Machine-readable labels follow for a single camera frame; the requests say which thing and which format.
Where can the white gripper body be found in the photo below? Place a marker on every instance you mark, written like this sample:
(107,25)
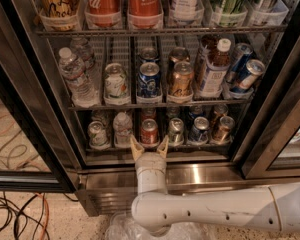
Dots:
(150,163)

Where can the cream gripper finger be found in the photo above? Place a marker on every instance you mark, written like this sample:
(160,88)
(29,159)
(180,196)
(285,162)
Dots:
(162,149)
(136,148)

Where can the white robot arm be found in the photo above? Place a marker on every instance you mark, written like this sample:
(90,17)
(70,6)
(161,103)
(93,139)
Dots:
(271,208)

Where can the silver green can bottom front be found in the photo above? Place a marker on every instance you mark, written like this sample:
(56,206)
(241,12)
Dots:
(175,131)

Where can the red coke can front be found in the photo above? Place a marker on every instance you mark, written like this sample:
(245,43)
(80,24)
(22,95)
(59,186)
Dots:
(149,132)

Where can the red coke can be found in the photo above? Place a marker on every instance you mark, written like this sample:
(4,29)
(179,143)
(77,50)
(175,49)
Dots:
(148,113)
(149,132)

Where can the small water bottle bottom shelf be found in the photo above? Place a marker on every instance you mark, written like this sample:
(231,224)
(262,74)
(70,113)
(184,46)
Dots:
(123,128)

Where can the red coke can rear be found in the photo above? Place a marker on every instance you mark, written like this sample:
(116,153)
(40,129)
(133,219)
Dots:
(148,113)

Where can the blue pepsi can bottom front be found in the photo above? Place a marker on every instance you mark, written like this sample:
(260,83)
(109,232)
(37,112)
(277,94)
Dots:
(199,130)

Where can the blue pepsi can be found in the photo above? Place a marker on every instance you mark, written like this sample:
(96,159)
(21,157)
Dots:
(148,82)
(199,130)

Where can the green white can bottom left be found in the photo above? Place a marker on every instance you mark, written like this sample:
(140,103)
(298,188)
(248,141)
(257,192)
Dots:
(98,138)

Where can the blue pepsi can middle front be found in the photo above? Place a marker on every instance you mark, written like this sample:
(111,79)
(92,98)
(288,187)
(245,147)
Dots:
(148,82)

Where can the copper can bottom front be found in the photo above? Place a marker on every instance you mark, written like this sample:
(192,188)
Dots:
(222,130)

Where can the white green can middle shelf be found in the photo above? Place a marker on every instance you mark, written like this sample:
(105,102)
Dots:
(115,83)

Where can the water bottle front middle shelf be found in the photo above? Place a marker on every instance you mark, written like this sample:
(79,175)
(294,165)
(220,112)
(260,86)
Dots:
(78,81)

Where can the gold can middle front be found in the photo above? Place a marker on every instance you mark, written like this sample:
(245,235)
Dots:
(180,85)

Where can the gold can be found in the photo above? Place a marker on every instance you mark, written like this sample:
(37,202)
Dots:
(178,54)
(180,85)

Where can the blue can middle rear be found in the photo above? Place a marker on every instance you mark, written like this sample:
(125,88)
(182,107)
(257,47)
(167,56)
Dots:
(148,54)

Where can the gold can middle rear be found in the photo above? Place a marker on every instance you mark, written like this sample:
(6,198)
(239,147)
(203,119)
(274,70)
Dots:
(178,54)

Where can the stainless steel fridge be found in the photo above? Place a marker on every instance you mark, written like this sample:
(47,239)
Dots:
(35,94)

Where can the left glass fridge door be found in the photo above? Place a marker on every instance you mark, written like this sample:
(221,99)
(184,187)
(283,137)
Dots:
(27,163)

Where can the glass fridge door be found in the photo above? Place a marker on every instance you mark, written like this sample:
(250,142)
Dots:
(290,144)
(27,163)

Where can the water bottle rear middle shelf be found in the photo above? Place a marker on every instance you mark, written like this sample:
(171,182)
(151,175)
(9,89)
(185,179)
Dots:
(81,47)

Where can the right glass fridge door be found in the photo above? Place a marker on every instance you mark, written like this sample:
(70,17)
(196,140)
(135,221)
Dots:
(290,144)

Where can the red bull can front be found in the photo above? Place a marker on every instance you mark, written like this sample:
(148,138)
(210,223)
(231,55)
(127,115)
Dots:
(252,70)

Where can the red bull can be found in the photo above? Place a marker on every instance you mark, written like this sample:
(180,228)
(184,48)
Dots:
(240,55)
(252,70)

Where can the red bull can rear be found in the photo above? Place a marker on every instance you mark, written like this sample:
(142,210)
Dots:
(240,55)

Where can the white label bottle top shelf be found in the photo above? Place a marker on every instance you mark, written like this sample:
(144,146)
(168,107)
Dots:
(184,12)

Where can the green tall can top shelf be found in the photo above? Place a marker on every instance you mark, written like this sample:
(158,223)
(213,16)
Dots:
(228,13)

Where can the yellow tall can top shelf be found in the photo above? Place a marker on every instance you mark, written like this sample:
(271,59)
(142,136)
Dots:
(59,13)

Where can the clear plastic bag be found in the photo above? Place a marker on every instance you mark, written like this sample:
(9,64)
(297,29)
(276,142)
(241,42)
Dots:
(123,227)

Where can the tea bottle white cap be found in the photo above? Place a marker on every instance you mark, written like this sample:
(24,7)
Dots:
(215,67)

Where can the coca-cola bottle top right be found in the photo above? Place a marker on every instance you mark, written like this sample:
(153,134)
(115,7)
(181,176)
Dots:
(144,14)

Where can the coca-cola bottle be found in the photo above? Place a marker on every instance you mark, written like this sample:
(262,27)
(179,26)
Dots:
(103,13)
(144,14)

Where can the coca-cola bottle top left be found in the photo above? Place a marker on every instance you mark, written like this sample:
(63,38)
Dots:
(103,13)

